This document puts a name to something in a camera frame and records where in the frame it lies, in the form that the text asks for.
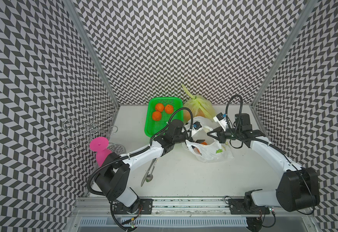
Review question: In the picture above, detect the white printed plastic bag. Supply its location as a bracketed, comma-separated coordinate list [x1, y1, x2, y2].
[182, 116, 234, 163]

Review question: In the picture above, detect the yellow-green plastic bag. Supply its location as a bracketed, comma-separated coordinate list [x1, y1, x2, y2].
[181, 84, 216, 120]

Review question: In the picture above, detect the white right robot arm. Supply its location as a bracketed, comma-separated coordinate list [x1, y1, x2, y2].
[208, 113, 320, 212]

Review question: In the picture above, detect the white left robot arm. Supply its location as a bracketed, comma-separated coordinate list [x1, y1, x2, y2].
[87, 119, 202, 211]

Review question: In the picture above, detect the green plastic basket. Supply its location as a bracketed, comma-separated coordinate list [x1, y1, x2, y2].
[144, 97, 183, 137]

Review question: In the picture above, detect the metal knife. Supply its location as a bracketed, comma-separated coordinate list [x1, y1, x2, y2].
[141, 159, 157, 187]

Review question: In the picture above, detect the metal spoon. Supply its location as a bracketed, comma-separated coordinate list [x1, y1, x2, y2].
[146, 159, 157, 182]

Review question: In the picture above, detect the pink plastic cup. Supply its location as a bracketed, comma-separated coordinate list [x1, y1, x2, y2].
[89, 137, 112, 167]

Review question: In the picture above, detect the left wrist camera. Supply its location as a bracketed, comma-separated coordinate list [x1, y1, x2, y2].
[191, 121, 202, 135]

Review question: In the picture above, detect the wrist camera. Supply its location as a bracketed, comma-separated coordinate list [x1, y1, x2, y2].
[191, 121, 202, 135]
[213, 113, 229, 131]

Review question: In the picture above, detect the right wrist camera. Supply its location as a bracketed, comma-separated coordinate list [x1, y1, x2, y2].
[213, 113, 229, 131]

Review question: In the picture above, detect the metal wire rack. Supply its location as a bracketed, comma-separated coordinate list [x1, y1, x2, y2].
[63, 107, 118, 149]

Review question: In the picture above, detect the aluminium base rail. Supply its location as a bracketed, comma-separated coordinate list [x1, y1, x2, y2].
[64, 196, 321, 232]

